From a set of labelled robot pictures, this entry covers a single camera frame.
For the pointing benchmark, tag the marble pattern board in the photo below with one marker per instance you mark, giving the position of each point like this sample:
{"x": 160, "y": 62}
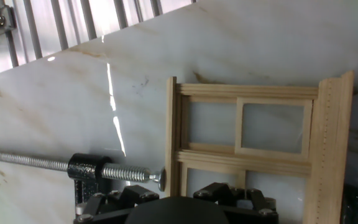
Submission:
{"x": 57, "y": 109}

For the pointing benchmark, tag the black C-clamp with screw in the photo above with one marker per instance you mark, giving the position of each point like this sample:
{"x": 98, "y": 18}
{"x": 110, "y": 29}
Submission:
{"x": 85, "y": 168}

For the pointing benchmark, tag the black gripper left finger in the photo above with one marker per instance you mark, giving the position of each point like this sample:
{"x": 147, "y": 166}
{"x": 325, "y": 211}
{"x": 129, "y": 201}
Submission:
{"x": 138, "y": 194}

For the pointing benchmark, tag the wooden window frame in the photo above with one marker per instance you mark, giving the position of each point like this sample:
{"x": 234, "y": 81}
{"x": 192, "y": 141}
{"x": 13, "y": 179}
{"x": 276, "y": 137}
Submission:
{"x": 328, "y": 140}

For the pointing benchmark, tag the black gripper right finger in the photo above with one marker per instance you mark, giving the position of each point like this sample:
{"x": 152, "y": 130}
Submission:
{"x": 213, "y": 191}

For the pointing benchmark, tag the small wooden window sash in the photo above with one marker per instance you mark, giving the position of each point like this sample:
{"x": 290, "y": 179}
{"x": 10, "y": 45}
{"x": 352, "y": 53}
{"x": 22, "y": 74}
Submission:
{"x": 239, "y": 124}

